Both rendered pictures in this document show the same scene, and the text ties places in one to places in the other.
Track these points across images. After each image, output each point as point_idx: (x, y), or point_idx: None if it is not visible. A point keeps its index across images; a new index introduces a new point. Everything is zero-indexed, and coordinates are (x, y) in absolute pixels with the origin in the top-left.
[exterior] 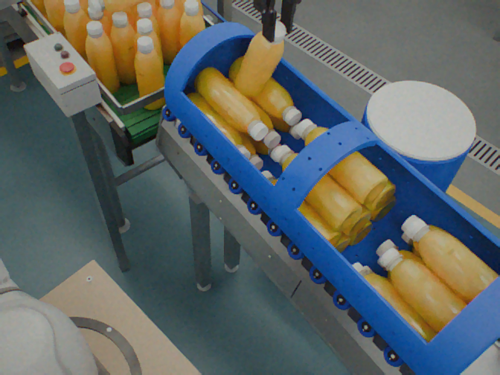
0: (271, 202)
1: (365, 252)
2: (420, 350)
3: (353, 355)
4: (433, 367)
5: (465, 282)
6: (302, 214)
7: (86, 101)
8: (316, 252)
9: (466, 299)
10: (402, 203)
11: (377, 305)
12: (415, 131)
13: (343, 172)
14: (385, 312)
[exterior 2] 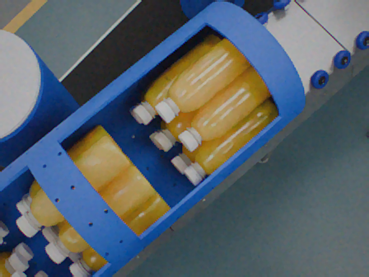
0: (122, 265)
1: (143, 159)
2: (282, 122)
3: (233, 176)
4: (294, 113)
5: (229, 74)
6: (135, 228)
7: None
8: (181, 214)
9: (239, 75)
10: (100, 118)
11: (242, 157)
12: (0, 93)
13: (99, 184)
14: (249, 151)
